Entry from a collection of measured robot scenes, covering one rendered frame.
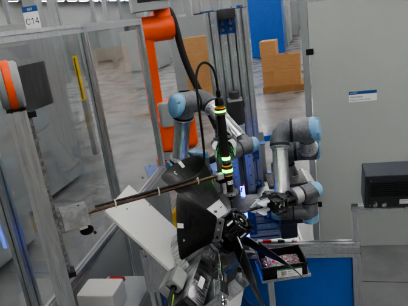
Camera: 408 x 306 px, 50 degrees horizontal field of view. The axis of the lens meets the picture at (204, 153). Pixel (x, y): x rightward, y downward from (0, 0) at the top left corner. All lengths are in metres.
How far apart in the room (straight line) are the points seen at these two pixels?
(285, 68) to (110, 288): 9.46
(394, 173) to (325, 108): 1.51
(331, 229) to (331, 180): 0.45
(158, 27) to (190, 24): 6.80
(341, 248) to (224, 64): 1.20
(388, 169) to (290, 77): 8.97
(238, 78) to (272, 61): 8.39
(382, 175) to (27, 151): 1.48
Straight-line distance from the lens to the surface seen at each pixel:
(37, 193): 1.58
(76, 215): 1.63
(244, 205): 1.99
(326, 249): 2.33
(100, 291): 1.99
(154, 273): 1.88
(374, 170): 2.16
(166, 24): 5.71
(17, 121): 1.52
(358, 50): 3.51
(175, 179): 1.81
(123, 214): 1.77
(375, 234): 3.98
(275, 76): 11.04
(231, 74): 2.63
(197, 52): 9.87
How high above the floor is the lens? 2.01
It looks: 17 degrees down
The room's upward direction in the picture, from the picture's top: 8 degrees counter-clockwise
